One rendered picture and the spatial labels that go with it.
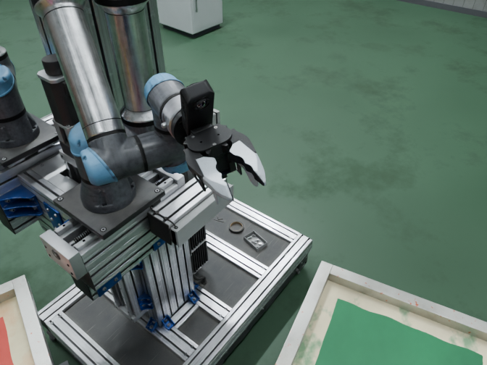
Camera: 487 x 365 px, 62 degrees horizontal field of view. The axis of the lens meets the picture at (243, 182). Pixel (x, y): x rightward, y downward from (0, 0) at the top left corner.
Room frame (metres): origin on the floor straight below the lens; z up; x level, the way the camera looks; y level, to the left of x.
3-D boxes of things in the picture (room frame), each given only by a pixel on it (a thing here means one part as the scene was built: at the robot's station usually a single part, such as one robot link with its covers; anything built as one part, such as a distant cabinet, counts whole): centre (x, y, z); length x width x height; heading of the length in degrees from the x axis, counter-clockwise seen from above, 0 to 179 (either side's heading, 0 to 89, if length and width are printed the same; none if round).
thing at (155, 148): (0.68, 0.15, 1.56); 0.11 x 0.08 x 0.11; 118
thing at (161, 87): (0.69, 0.14, 1.65); 0.11 x 0.08 x 0.09; 28
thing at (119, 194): (0.86, 0.38, 1.31); 0.15 x 0.15 x 0.10
